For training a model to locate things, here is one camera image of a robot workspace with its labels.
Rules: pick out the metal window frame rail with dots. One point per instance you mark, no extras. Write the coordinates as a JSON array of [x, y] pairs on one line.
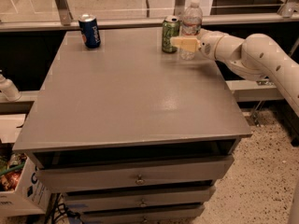
[[34, 15]]

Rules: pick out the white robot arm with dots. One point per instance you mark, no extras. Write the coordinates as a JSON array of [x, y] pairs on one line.
[[262, 185]]

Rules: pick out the grey drawer cabinet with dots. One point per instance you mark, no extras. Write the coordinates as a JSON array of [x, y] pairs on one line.
[[128, 101]]

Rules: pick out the clear plastic water bottle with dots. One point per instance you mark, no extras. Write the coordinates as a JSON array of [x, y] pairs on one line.
[[191, 20]]

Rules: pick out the grey drawer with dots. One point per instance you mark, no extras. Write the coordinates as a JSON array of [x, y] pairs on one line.
[[144, 216], [135, 174], [139, 198]]

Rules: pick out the white spray bottle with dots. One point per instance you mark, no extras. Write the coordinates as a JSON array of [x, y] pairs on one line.
[[8, 88]]

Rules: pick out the green soda can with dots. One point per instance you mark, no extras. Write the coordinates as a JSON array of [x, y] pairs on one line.
[[170, 28]]

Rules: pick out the bottom grey drawer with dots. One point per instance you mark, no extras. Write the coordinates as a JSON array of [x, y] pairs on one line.
[[144, 216]]

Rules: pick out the blue Pepsi can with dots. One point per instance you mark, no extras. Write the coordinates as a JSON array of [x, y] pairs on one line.
[[89, 30]]

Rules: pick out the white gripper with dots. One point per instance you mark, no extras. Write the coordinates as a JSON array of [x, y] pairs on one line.
[[206, 46]]

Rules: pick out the middle grey drawer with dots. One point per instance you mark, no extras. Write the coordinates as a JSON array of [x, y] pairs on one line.
[[139, 198]]

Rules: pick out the white cardboard box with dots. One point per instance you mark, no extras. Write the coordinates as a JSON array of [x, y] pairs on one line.
[[29, 197]]

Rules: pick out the top grey drawer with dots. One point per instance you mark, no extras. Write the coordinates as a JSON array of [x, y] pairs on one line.
[[135, 174]]

